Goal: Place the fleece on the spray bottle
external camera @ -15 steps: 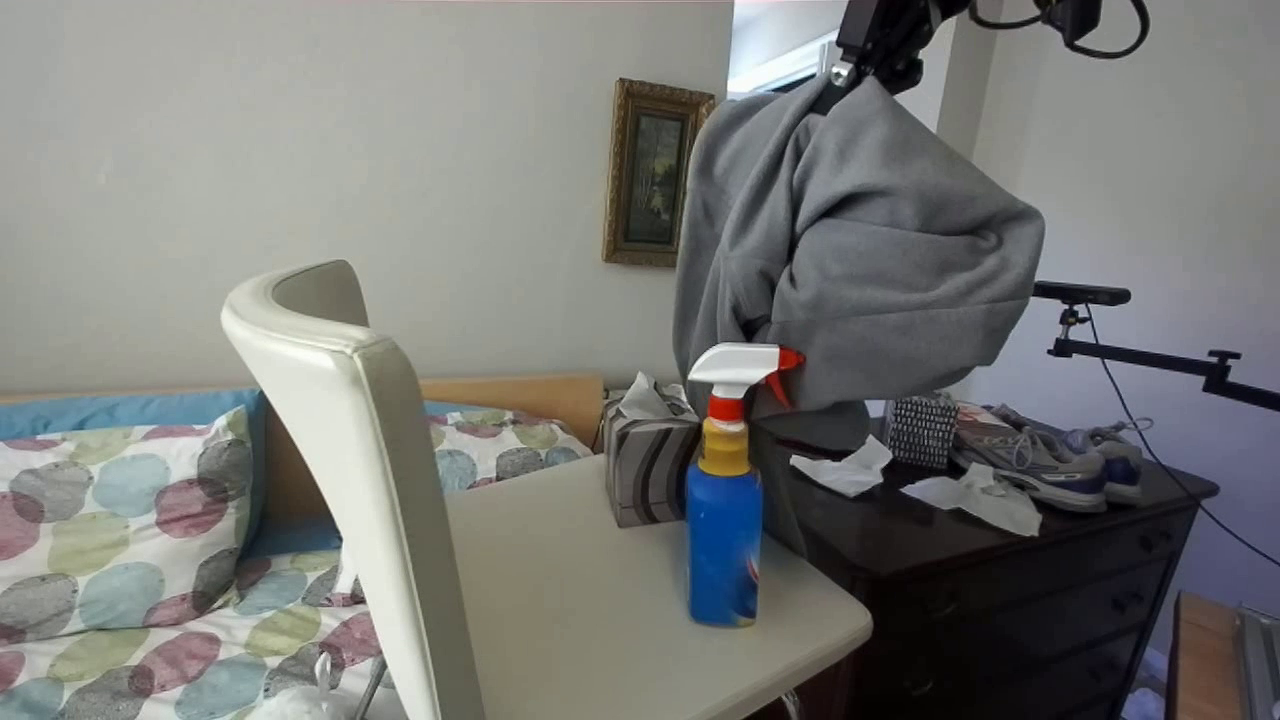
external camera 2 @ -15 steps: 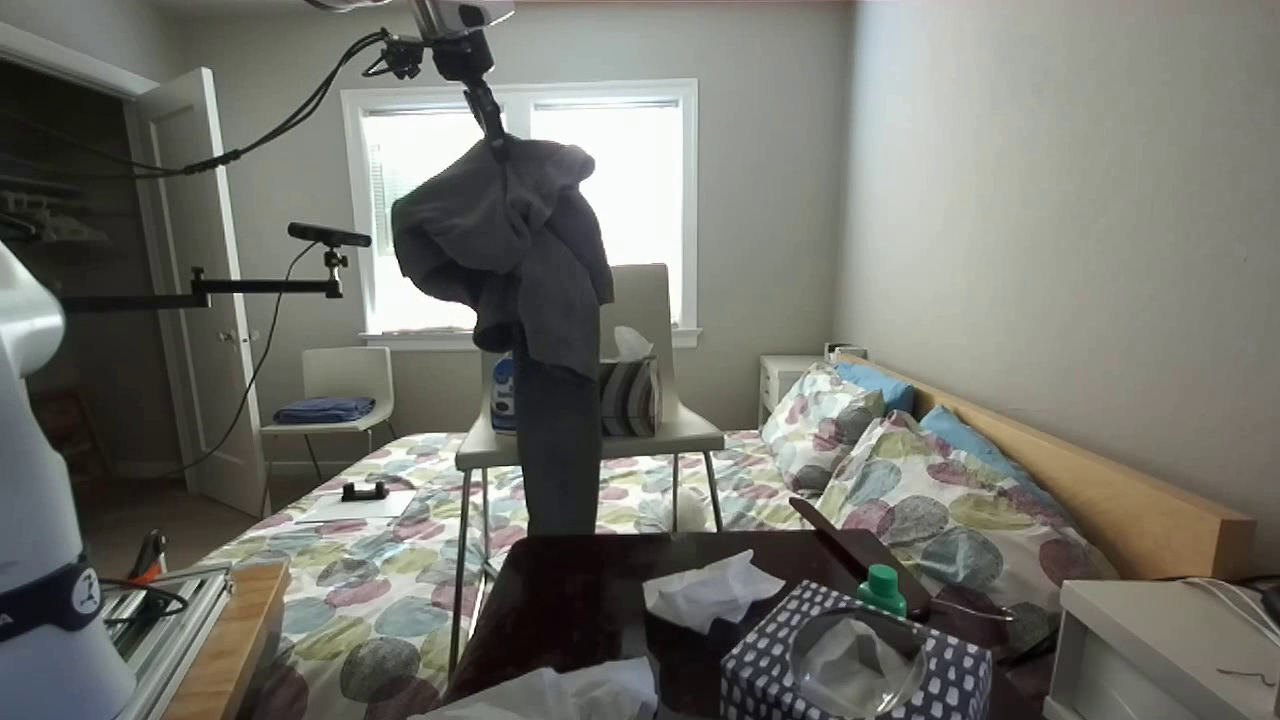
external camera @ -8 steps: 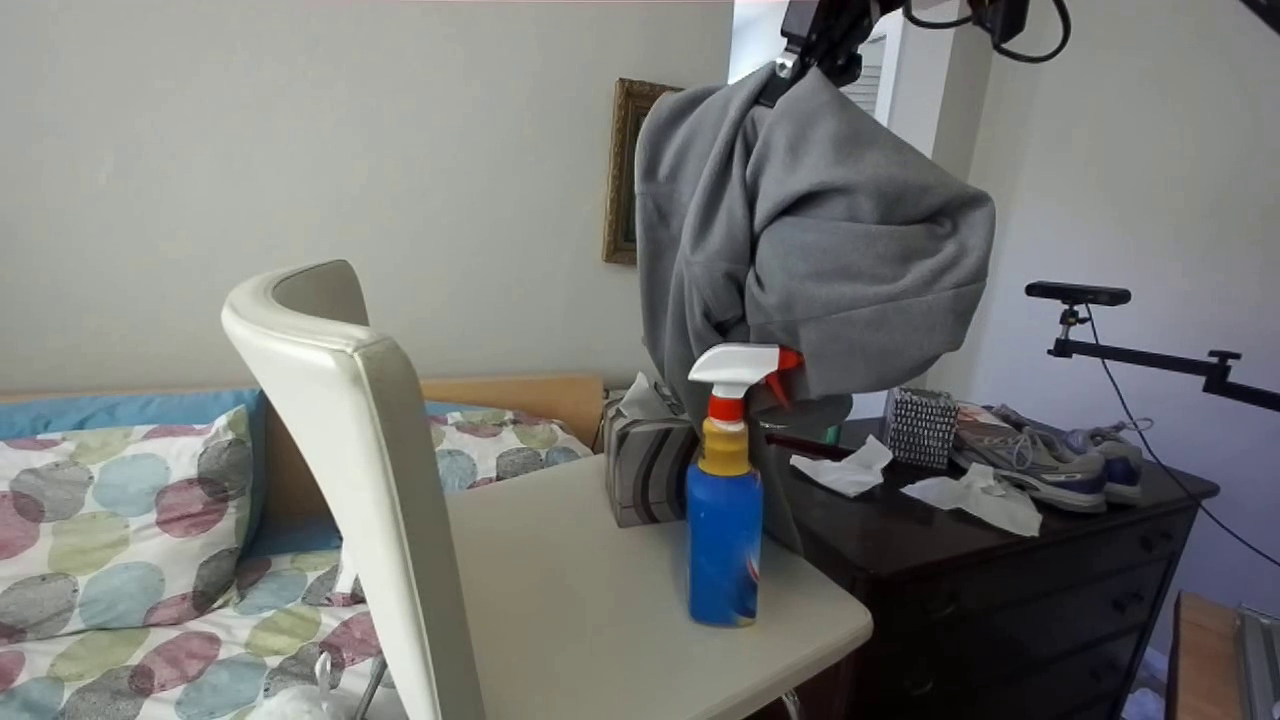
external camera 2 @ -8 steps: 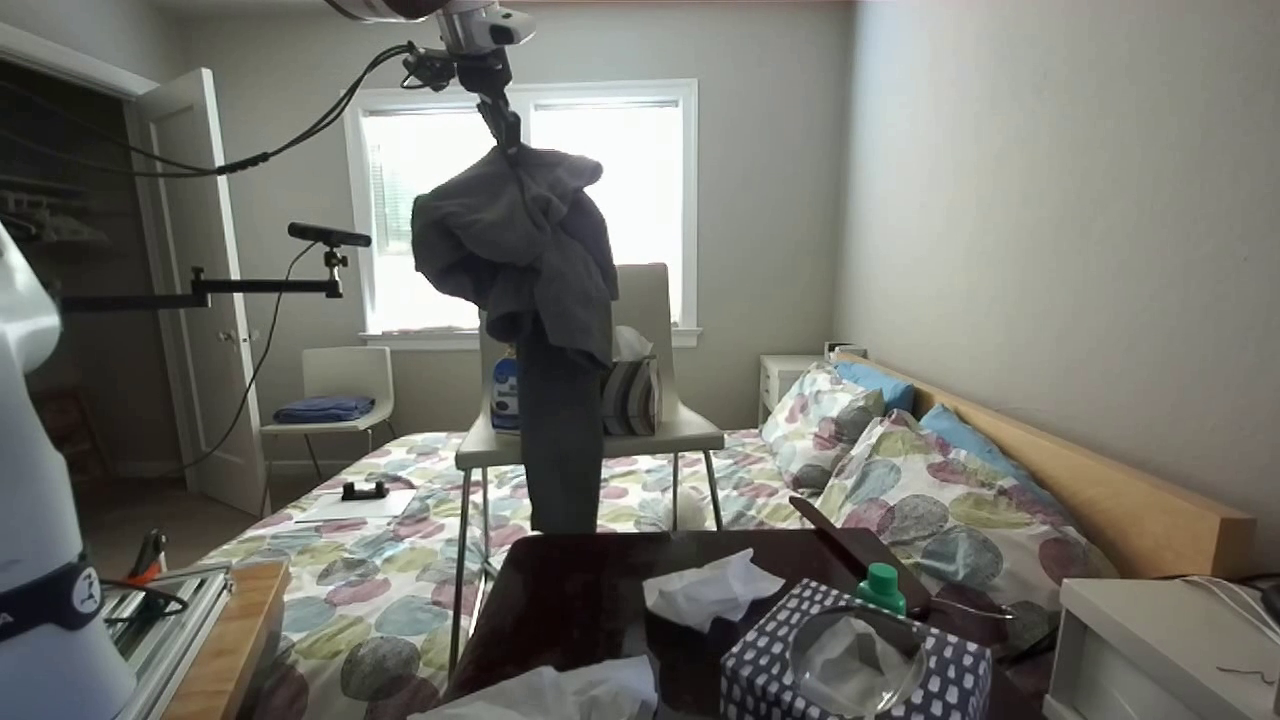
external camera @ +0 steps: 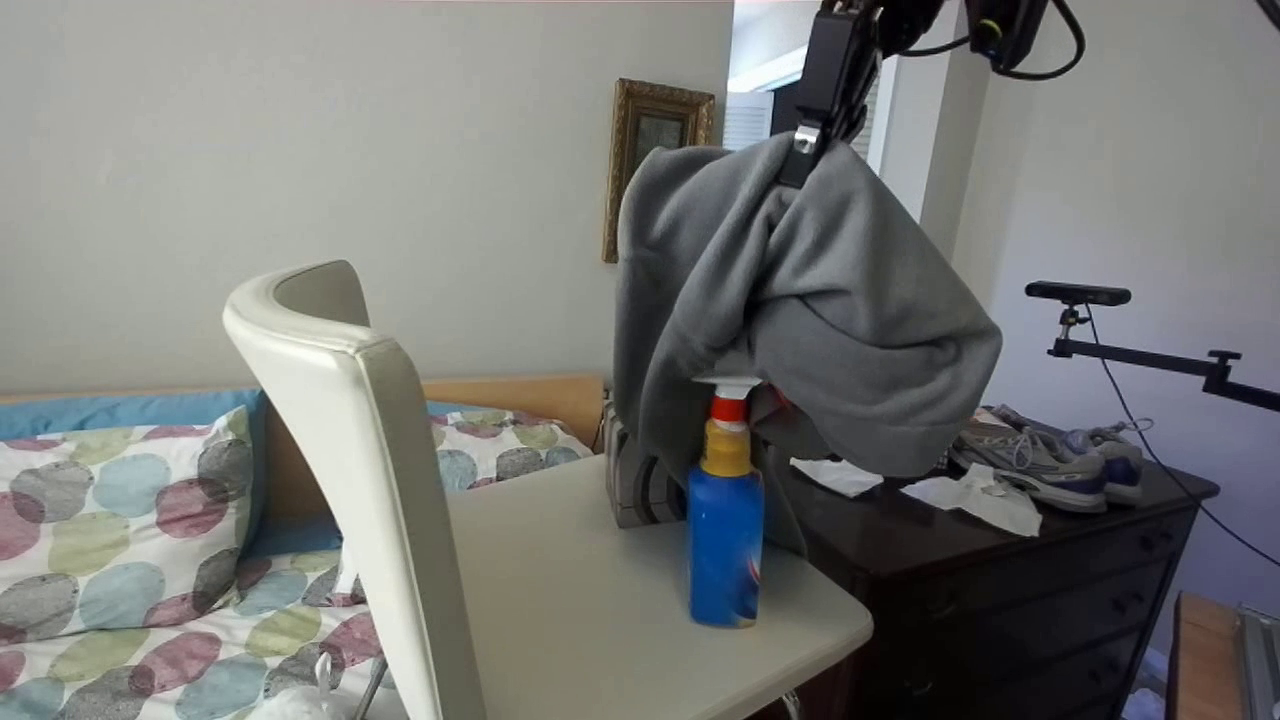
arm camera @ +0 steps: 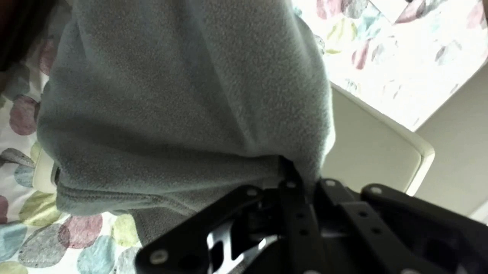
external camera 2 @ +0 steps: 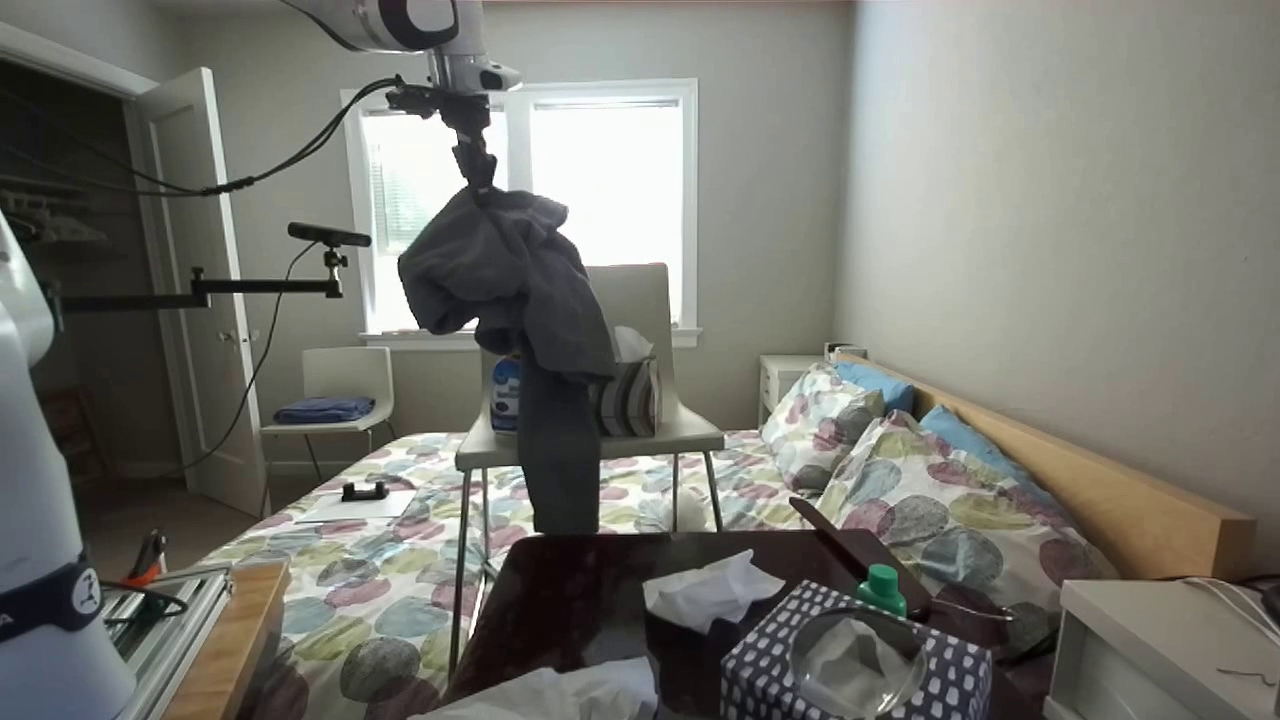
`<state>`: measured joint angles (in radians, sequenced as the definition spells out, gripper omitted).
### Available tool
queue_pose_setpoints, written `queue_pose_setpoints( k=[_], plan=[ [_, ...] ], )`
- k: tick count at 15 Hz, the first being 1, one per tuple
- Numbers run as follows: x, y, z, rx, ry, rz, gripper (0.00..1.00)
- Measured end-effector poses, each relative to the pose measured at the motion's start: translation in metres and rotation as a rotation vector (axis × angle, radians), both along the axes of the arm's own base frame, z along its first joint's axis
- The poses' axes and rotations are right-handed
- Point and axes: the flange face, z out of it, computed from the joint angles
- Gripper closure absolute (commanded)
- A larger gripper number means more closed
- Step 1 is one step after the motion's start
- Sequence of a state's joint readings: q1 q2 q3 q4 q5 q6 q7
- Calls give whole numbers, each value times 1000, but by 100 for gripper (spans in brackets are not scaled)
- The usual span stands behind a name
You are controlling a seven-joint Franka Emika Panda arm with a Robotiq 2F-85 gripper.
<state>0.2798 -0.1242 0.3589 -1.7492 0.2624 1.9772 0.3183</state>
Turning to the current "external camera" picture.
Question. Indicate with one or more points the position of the gold picture frame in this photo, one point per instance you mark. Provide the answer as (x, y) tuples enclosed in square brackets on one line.
[(659, 144)]

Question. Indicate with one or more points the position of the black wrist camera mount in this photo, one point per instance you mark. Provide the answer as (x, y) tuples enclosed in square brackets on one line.
[(1004, 24)]

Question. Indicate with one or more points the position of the white chair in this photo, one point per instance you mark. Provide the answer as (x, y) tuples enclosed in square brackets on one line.
[(572, 602)]

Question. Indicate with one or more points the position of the blue pillow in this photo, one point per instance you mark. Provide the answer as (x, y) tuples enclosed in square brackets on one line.
[(123, 415)]

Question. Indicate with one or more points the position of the wooden board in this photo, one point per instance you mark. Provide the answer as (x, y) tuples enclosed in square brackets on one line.
[(1206, 660)]

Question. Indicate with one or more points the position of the grey fleece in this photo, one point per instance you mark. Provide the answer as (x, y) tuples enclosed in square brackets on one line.
[(803, 305)]

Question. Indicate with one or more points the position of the black external camera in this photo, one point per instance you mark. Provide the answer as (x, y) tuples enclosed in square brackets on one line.
[(1078, 295)]

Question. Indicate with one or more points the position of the large floral pillow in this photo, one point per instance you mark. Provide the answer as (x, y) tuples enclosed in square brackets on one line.
[(503, 446)]

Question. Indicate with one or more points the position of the dark wooden dresser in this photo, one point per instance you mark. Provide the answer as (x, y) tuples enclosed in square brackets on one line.
[(1013, 602)]

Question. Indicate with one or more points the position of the small white tissue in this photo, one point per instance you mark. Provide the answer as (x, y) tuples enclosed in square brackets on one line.
[(837, 478)]

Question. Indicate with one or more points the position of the floral bed duvet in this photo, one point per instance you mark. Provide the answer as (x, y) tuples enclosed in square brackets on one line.
[(202, 667)]

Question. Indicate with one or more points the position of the blue spray bottle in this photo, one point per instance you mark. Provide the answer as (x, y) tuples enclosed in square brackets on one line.
[(727, 547)]

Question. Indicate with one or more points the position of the large white tissue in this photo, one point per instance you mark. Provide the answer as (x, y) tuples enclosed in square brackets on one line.
[(984, 503)]

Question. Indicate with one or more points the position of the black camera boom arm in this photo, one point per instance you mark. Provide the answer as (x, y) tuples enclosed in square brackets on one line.
[(1162, 357)]

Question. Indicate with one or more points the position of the wooden headboard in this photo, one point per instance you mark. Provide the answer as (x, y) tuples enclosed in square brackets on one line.
[(535, 397)]

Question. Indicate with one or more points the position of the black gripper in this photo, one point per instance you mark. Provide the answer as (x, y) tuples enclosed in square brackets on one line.
[(842, 66)]

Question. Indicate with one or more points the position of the metal rail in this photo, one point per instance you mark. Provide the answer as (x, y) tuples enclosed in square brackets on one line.
[(1263, 667)]

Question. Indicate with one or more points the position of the small floral pillow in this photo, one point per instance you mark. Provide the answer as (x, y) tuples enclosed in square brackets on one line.
[(123, 535)]

